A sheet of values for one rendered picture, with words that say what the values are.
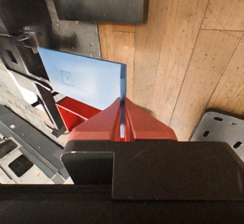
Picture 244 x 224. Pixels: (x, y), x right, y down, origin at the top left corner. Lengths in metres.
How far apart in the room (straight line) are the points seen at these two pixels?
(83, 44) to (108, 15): 0.10
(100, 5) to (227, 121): 0.24
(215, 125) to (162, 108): 0.08
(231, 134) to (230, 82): 0.08
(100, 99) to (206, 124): 0.16
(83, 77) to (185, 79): 0.14
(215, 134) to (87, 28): 0.28
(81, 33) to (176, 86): 0.20
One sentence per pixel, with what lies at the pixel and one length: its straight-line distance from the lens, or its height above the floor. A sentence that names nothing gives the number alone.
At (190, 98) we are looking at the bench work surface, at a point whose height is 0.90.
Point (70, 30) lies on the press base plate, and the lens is 0.30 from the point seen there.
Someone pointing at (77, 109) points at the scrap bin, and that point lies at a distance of 0.33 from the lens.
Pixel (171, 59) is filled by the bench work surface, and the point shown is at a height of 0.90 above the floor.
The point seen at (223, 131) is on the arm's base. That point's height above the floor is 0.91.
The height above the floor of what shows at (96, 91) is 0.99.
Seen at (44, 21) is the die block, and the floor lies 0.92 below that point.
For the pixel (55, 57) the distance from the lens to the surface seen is 0.19.
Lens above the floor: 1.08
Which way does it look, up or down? 42 degrees down
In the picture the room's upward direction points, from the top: 136 degrees counter-clockwise
